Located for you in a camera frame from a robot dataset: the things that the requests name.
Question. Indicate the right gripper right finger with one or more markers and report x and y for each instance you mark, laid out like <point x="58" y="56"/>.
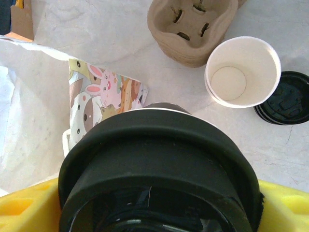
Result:
<point x="285" y="210"/>

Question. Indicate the brown cardboard box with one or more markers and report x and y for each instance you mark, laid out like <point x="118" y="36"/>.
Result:
<point x="21" y="24"/>

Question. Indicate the brown pulp cup carrier stack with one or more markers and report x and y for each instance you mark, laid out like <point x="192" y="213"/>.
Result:
<point x="188" y="29"/>

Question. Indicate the white paper gift bag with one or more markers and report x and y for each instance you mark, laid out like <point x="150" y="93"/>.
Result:
<point x="36" y="108"/>

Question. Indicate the single black cup lid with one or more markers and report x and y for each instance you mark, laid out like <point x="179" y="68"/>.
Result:
<point x="157" y="157"/>

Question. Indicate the stack of paper cups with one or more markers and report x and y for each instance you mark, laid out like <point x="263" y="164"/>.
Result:
<point x="241" y="72"/>

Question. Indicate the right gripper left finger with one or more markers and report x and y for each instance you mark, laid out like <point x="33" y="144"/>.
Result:
<point x="29" y="210"/>

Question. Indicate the navy blue cloth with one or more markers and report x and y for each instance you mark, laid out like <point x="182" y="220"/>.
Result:
<point x="4" y="17"/>

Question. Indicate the stack of black lids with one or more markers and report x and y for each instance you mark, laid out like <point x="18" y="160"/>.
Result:
<point x="285" y="101"/>

